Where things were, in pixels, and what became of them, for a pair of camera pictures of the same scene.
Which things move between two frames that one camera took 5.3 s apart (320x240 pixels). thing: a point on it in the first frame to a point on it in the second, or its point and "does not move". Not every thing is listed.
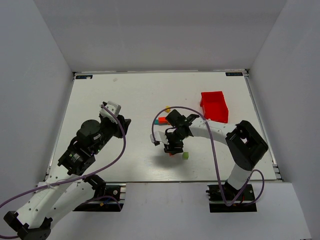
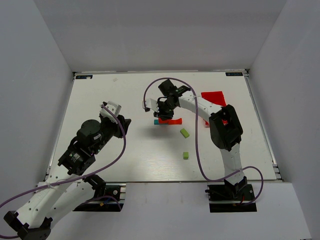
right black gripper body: [173, 145] to [163, 113]
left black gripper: [121, 125] does not move
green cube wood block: [185, 155] does not move
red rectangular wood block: [162, 120] does not move
